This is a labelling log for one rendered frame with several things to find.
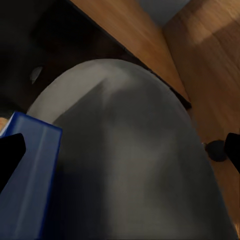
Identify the swivel chair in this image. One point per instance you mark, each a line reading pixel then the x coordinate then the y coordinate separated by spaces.
pixel 131 164

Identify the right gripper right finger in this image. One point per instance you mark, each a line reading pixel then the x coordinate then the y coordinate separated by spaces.
pixel 232 149

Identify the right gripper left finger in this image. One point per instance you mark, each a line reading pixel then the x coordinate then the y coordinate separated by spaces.
pixel 12 149

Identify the folder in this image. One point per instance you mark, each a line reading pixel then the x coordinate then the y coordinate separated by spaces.
pixel 25 199

